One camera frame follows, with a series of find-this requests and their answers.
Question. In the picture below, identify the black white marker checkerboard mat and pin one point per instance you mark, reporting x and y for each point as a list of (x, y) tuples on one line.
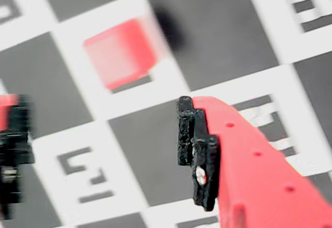
[(155, 147)]

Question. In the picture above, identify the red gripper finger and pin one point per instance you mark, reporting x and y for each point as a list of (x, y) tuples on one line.
[(246, 173), (13, 139)]

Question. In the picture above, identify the red cube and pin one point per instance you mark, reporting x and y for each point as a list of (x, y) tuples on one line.
[(122, 51)]

